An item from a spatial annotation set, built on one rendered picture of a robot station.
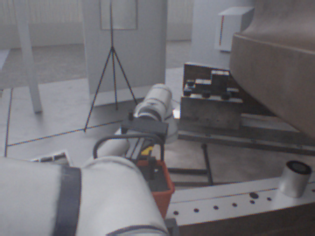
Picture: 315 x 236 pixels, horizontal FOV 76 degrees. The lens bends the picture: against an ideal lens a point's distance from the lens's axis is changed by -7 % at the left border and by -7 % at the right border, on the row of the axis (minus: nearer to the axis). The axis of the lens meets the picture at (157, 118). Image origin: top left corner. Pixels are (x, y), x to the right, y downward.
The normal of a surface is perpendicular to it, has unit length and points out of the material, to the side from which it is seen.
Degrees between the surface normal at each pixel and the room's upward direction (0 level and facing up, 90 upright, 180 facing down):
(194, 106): 90
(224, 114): 90
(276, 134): 72
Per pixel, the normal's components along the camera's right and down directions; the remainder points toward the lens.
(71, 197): 0.47, -0.59
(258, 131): -0.21, 0.09
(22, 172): 0.39, -0.85
